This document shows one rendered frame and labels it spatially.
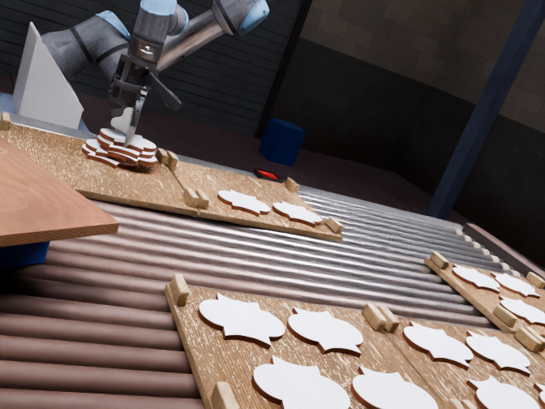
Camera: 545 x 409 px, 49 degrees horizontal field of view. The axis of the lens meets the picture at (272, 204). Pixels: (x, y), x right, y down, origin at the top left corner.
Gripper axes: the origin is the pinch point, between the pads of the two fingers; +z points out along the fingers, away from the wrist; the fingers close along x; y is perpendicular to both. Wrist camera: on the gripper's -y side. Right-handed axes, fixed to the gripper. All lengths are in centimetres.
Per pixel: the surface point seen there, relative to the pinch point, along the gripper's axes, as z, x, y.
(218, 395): 4, 88, -11
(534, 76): -77, -438, -439
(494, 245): 5, -17, -130
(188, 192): 3.3, 18.0, -14.8
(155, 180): 5.7, 8.6, -8.1
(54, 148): 5.7, 5.2, 15.7
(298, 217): 4.5, 10.8, -45.6
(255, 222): 6.1, 18.7, -32.2
